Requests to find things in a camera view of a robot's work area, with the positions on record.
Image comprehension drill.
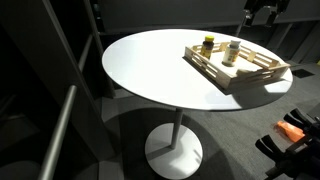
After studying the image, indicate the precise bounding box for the brown bottle yellow lid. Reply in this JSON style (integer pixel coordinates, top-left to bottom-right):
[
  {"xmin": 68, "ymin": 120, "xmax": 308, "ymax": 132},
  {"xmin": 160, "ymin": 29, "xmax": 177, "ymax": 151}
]
[{"xmin": 200, "ymin": 35, "xmax": 215, "ymax": 60}]

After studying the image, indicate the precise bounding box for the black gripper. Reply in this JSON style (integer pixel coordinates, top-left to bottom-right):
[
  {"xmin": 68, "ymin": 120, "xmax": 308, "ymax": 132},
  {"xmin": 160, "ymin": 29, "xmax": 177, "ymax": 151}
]
[{"xmin": 242, "ymin": 0, "xmax": 291, "ymax": 28}]

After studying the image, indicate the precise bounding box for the black orange bar clamp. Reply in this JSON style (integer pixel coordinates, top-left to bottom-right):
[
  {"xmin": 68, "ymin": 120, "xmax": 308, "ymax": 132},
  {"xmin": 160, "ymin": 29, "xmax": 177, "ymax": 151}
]
[{"xmin": 254, "ymin": 108, "xmax": 320, "ymax": 180}]

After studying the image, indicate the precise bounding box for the white round table pedestal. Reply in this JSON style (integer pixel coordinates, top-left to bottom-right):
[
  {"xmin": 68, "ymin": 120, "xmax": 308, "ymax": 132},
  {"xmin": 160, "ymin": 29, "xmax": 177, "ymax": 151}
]
[{"xmin": 144, "ymin": 107, "xmax": 204, "ymax": 180}]

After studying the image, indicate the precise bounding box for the light wooden slatted tray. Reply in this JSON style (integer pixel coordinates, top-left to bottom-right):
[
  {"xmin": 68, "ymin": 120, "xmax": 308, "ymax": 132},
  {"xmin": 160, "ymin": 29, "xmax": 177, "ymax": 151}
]
[{"xmin": 183, "ymin": 41, "xmax": 292, "ymax": 91}]

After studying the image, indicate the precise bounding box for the white medicine bottle orange label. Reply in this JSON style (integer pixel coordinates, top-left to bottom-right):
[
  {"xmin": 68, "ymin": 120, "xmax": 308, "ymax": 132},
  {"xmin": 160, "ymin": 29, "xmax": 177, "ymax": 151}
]
[{"xmin": 221, "ymin": 40, "xmax": 242, "ymax": 68}]

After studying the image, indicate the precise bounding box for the dark vertical metal post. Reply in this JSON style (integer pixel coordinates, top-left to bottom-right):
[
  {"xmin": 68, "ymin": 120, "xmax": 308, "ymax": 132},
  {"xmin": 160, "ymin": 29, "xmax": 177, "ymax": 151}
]
[{"xmin": 83, "ymin": 0, "xmax": 116, "ymax": 100}]

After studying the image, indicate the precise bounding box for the grey metal railing bar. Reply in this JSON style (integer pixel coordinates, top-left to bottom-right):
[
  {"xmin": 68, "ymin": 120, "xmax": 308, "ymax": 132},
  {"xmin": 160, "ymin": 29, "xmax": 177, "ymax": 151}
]
[{"xmin": 37, "ymin": 84, "xmax": 78, "ymax": 180}]

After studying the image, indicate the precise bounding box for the black rectangular floor mat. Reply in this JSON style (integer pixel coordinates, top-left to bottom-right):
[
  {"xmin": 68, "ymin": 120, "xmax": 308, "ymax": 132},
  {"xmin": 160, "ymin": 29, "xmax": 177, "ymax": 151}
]
[{"xmin": 292, "ymin": 68, "xmax": 316, "ymax": 80}]

